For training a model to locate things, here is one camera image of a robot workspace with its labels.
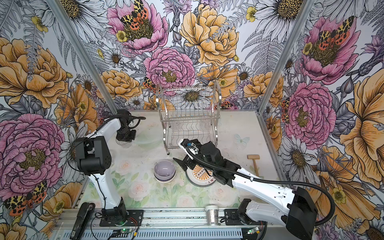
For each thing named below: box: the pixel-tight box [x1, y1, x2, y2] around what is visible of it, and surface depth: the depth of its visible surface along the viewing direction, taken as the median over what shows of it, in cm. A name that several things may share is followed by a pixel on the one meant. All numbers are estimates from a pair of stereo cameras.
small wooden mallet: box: [247, 154, 260, 177], surface depth 96 cm
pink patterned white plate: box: [185, 164, 216, 187], surface depth 87 cm
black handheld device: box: [69, 202, 96, 240], surface depth 73 cm
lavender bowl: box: [154, 160, 176, 181], surface depth 83 cm
